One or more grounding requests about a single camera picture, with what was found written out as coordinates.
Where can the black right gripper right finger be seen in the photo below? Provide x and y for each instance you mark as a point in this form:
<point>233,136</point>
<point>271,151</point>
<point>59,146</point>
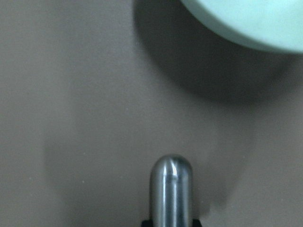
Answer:
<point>196,223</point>

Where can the mint green bowl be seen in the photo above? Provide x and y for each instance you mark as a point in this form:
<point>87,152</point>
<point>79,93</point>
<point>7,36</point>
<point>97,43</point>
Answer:
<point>267,25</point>

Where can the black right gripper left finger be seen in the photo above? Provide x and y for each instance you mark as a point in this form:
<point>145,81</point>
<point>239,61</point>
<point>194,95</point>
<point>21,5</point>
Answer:
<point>147,223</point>

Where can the steel muddler with black tip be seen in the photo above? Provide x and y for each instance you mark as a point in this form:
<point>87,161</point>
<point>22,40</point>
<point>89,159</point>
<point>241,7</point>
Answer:
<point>171,193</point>

